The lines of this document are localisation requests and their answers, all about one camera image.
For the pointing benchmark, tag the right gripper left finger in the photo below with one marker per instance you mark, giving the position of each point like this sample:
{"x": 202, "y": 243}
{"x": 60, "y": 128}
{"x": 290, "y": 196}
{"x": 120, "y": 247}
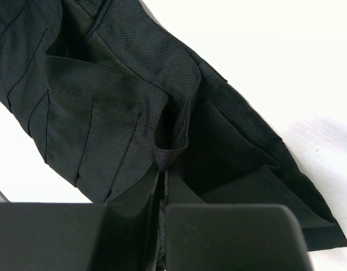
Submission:
{"x": 119, "y": 235}

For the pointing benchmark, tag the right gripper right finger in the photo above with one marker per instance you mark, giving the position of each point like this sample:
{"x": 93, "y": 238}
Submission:
{"x": 252, "y": 233}

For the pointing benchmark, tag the black pleated skirt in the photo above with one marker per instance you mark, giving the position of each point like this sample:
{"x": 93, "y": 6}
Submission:
{"x": 107, "y": 94}

